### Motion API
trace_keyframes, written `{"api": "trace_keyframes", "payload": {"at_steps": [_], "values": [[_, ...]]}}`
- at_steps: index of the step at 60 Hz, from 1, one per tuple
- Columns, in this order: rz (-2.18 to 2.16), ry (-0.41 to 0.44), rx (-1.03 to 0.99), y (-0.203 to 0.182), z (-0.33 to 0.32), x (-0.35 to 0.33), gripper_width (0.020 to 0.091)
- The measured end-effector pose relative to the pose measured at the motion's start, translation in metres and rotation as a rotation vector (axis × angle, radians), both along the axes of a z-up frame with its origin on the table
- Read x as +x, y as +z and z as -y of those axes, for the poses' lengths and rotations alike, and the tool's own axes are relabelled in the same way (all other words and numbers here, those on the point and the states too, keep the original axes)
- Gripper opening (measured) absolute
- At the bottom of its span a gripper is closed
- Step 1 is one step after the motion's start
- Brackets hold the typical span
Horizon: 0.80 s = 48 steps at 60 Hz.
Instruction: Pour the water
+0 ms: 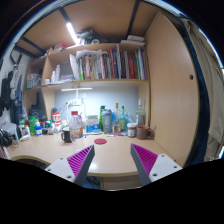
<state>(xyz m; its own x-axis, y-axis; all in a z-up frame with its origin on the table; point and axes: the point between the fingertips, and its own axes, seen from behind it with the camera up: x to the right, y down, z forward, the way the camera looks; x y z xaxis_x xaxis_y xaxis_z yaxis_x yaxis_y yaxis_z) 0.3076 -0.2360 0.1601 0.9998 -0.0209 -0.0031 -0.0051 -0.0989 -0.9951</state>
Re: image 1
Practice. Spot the dark hanging clothes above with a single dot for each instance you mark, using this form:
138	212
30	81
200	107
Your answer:
8	93

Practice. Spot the green plastic container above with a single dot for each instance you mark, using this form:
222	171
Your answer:
32	126

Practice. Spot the white under-shelf tube light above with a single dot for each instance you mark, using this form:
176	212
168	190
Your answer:
76	89

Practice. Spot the wooden shelf unit with books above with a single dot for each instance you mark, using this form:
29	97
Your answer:
100	65

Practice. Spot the clear red-capped drink bottle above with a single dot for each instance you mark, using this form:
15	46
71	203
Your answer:
76	128

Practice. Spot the small brown bottle green cap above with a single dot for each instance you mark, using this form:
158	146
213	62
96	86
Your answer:
50	129

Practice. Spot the blue and white carton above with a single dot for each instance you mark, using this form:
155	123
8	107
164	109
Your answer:
92	125

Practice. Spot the brown mug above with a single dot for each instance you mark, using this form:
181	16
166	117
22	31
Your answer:
142	132

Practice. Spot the brown jar white lid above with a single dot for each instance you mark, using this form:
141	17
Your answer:
132	130

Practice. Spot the clear glass bottle yellow cap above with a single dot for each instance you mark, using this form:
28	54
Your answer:
116	116

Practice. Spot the white ceiling tube light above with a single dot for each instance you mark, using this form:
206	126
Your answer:
72	32

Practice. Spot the grey shaker bottle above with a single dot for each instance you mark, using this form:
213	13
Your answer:
106	123

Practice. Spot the flat round red coaster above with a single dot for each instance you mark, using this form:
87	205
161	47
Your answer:
100	141

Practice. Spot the white power strip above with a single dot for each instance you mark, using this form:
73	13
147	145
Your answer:
75	102

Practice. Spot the red and white can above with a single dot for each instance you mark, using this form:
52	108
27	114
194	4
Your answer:
56	118

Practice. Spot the blue plastic bag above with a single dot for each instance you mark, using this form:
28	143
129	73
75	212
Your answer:
128	117

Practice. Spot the tall clear glass bottle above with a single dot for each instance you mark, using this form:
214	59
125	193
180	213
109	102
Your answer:
140	116

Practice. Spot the dark green bottle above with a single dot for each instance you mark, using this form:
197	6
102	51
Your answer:
101	116

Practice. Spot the black mug white inside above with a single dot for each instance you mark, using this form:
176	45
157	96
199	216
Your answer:
67	136

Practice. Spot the small blue and white bottle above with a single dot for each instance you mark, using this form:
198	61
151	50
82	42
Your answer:
38	130

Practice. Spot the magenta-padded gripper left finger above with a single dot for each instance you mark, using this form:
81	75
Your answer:
63	166

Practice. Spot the green glass bottle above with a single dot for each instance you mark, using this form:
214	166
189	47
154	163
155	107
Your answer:
122	121

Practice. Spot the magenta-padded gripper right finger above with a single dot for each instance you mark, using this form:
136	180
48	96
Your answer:
160	165

